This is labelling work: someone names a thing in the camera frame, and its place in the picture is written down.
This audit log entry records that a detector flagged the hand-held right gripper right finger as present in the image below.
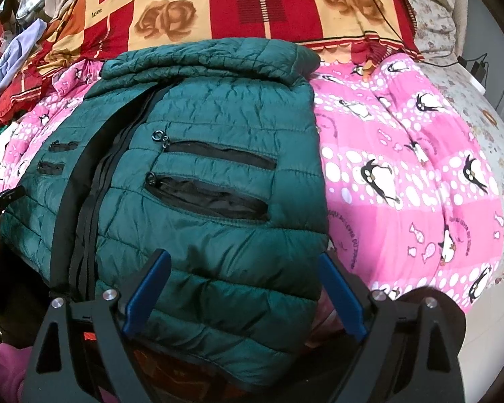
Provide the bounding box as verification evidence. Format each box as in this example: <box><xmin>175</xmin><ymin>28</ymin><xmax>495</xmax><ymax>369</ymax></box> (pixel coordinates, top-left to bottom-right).
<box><xmin>318</xmin><ymin>251</ymin><xmax>461</xmax><ymax>403</ymax></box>

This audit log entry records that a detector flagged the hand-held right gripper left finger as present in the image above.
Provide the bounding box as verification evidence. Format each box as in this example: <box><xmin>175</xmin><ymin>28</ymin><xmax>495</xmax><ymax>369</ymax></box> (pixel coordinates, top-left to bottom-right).
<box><xmin>23</xmin><ymin>249</ymin><xmax>172</xmax><ymax>403</ymax></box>

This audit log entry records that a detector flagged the green puffer jacket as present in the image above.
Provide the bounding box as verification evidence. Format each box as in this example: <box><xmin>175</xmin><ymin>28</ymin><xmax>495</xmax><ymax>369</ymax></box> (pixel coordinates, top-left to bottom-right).
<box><xmin>0</xmin><ymin>37</ymin><xmax>332</xmax><ymax>392</ymax></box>

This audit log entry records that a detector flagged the red frilled cloth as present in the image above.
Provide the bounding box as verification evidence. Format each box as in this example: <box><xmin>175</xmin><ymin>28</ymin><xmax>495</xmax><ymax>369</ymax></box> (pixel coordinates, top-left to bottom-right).
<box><xmin>0</xmin><ymin>61</ymin><xmax>66</xmax><ymax>124</ymax></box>

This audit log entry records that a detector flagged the lavender cloth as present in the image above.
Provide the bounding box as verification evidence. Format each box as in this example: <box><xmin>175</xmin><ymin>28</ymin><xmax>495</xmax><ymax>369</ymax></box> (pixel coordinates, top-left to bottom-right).
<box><xmin>0</xmin><ymin>19</ymin><xmax>48</xmax><ymax>136</ymax></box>

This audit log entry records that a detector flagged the pink penguin-print blanket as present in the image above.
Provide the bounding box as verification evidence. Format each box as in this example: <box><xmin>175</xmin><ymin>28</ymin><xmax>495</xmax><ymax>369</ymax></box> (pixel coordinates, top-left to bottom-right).
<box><xmin>0</xmin><ymin>52</ymin><xmax>504</xmax><ymax>316</ymax></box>

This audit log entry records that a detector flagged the pink fleece clothing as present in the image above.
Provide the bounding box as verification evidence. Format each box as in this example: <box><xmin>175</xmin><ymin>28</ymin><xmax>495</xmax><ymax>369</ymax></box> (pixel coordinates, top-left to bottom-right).
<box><xmin>0</xmin><ymin>342</ymin><xmax>36</xmax><ymax>403</ymax></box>

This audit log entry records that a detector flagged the clear plastic bag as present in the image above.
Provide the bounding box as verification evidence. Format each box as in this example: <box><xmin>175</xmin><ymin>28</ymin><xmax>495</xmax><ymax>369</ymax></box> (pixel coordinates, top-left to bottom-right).
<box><xmin>16</xmin><ymin>0</ymin><xmax>49</xmax><ymax>24</ymax></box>

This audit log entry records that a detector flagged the floral bed sheet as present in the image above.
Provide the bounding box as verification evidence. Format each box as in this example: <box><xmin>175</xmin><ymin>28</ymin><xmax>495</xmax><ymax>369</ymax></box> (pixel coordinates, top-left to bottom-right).
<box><xmin>403</xmin><ymin>0</ymin><xmax>504</xmax><ymax>288</ymax></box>

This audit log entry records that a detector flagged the grey cabinet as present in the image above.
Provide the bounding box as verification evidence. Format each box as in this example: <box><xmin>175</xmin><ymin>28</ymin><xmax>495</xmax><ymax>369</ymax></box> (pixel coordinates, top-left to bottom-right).
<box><xmin>462</xmin><ymin>0</ymin><xmax>504</xmax><ymax>115</ymax></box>

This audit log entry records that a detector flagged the red orange rose-print quilt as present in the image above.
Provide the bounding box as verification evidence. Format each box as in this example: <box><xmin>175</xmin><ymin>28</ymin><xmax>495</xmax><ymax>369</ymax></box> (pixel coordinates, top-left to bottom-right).
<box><xmin>37</xmin><ymin>0</ymin><xmax>426</xmax><ymax>65</ymax></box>

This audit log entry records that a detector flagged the black cable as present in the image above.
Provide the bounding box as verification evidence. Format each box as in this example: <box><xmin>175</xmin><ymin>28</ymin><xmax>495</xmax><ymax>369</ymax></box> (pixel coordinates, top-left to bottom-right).
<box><xmin>362</xmin><ymin>0</ymin><xmax>489</xmax><ymax>69</ymax></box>

